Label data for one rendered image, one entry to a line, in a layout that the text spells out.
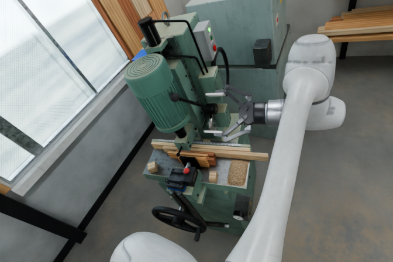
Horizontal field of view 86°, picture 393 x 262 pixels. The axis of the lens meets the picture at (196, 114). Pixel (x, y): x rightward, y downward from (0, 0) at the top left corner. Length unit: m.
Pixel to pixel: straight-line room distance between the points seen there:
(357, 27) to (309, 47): 2.10
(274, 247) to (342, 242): 1.50
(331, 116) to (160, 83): 0.56
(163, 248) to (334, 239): 1.58
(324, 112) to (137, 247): 0.56
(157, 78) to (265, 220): 0.56
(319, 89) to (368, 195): 1.63
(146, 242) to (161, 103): 0.51
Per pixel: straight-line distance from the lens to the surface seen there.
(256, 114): 0.70
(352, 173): 2.19
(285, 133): 0.49
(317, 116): 0.67
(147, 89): 0.80
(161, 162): 1.28
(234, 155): 1.12
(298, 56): 0.57
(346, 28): 2.64
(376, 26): 2.67
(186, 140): 1.07
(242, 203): 1.34
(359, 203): 2.08
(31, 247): 2.44
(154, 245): 0.50
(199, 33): 1.00
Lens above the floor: 1.86
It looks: 42 degrees down
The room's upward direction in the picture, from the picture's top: 24 degrees counter-clockwise
